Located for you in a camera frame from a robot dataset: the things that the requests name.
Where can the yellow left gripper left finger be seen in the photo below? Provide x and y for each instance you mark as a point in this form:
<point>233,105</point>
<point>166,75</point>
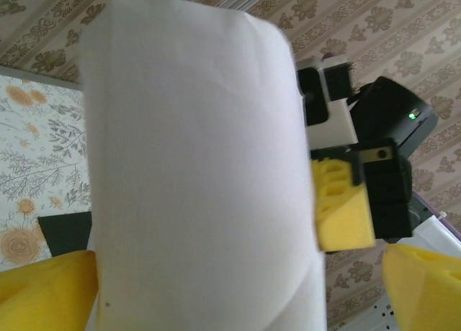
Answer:
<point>43,295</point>

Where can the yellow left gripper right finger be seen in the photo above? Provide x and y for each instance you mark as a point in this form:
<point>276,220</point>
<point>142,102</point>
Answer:
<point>428,298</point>

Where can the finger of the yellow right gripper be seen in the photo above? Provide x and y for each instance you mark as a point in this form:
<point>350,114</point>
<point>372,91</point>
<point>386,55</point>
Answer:
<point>345,223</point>

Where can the black box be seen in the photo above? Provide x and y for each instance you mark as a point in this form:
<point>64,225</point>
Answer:
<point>65,234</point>

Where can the white paper letter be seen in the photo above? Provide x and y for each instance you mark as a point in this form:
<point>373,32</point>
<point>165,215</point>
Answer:
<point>201,165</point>

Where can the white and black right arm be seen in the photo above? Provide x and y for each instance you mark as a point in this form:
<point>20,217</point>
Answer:
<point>437,232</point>

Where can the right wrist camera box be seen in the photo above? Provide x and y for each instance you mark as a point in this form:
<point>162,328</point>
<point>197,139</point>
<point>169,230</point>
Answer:
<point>338,126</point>

